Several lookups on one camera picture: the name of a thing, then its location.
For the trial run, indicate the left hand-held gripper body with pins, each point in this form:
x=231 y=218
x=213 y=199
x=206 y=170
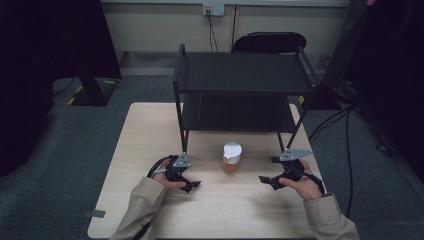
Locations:
x=177 y=166

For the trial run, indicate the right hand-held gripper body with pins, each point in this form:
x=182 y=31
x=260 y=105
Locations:
x=293 y=166

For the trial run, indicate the person's left hand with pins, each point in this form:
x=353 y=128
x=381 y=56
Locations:
x=161 y=176

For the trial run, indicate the person's right hand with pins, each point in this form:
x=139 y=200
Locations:
x=306 y=186

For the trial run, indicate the clear jar with white lid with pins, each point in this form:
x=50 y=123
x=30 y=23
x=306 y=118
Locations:
x=232 y=156

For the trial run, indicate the black two-tier shelf rack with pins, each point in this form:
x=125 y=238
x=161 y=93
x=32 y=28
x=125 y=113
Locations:
x=243 y=73

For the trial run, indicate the grey tape strip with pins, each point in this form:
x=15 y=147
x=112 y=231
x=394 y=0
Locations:
x=95 y=213

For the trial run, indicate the black stand base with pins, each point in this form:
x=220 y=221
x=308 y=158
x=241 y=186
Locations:
x=93 y=93

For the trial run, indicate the black chair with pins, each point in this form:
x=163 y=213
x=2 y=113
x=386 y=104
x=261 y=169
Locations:
x=268 y=42

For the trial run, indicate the black curtain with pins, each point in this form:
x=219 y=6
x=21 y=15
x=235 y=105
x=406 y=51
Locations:
x=50 y=50
x=393 y=66

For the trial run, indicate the white wall socket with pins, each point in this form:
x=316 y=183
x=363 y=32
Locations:
x=213 y=9

